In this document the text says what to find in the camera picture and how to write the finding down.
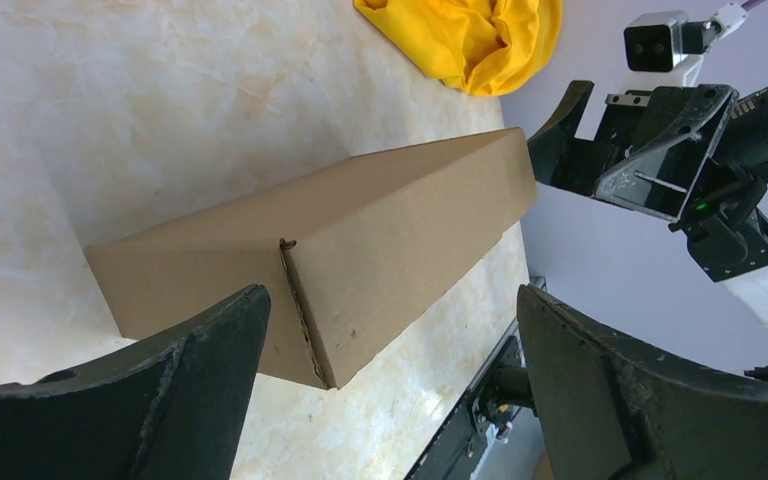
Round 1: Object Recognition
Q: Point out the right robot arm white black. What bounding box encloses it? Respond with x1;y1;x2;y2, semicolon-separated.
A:
528;80;768;381

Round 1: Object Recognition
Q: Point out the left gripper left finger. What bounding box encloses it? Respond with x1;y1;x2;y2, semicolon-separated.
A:
0;285;271;479

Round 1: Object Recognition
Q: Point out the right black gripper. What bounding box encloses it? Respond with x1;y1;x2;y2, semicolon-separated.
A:
527;80;768;282

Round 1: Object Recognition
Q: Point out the yellow cloth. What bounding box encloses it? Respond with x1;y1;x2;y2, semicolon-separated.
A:
353;0;564;97

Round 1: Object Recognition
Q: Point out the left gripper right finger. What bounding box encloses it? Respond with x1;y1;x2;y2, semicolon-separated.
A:
517;285;768;479

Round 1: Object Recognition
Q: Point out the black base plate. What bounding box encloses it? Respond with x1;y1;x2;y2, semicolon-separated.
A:
405;322;545;479

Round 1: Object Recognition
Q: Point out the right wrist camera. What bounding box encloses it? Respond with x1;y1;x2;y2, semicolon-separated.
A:
607;2;752;106

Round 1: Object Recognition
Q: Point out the brown cardboard box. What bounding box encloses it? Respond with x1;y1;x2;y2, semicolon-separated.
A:
85;128;536;389

